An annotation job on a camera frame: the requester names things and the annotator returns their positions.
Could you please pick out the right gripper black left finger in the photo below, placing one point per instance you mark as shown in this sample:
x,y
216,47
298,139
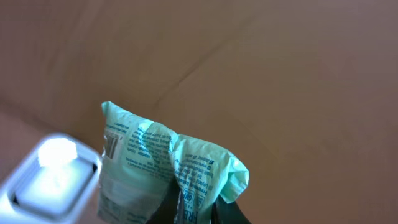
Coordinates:
x,y
171,209

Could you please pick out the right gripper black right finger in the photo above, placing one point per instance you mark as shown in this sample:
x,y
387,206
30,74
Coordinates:
x,y
227,213

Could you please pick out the light blue snack packet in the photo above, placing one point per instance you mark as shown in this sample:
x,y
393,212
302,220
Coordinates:
x,y
143,159

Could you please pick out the white barcode scanner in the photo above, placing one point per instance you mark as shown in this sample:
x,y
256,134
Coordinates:
x,y
53,183

